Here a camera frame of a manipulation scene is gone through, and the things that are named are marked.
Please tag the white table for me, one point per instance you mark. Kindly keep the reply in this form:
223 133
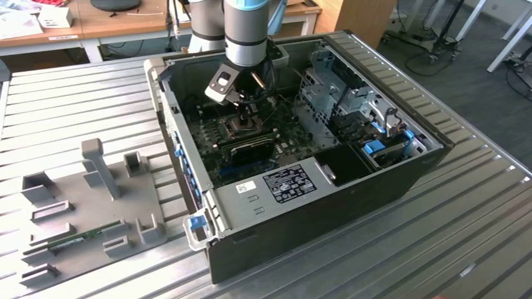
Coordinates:
510 46

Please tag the green motherboard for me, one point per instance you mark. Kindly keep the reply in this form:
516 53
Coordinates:
291 124

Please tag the blue disk carrier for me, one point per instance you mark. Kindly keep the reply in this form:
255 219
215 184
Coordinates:
374 147

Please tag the installed RAM stick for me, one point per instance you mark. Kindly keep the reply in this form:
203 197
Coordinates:
246 141

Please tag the wooden cabinet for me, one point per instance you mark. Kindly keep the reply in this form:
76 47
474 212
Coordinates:
362 18

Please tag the metal locking lever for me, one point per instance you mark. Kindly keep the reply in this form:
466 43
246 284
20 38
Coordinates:
272 113
216 111

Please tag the black round object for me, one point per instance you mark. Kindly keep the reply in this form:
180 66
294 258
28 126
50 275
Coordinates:
114 4

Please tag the white cardboard box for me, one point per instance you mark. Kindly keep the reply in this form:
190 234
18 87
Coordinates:
56 17

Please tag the silver disk bay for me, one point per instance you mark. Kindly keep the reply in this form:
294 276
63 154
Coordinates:
391 154

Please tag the blue plastic clip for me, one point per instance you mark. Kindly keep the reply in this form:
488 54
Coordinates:
410 134

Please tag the metal drive cage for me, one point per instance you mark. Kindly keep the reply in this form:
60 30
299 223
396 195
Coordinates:
320 93

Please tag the blue case latch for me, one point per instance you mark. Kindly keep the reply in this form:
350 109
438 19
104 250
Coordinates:
196 223

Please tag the white tape strip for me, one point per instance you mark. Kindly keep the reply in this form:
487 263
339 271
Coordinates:
467 270

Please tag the wooden desk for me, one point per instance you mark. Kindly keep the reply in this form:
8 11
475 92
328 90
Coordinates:
124 21

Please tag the grey power supply unit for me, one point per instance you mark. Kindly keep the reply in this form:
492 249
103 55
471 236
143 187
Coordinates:
250 202

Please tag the CPU socket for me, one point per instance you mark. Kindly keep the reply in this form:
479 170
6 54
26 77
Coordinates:
227 130

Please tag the black rolling stand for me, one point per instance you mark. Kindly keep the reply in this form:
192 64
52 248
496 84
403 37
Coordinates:
447 31

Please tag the white table leg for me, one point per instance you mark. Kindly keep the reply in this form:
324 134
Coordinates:
471 20

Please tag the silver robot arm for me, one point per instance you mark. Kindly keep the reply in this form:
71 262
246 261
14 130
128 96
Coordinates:
246 37

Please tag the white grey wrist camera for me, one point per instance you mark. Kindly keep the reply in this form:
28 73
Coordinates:
220 85

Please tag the black open PC case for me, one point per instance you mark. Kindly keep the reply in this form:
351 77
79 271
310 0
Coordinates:
311 233

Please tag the green RAM stick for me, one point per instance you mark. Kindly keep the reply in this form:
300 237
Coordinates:
75 240

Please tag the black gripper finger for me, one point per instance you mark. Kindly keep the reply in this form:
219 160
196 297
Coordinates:
244 112
254 113

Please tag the silver CPU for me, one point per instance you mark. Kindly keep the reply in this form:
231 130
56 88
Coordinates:
238 124

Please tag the grey parts rack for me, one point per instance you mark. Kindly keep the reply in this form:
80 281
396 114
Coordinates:
83 211

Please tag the white plastic bag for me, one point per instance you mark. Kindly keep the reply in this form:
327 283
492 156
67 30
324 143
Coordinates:
16 26

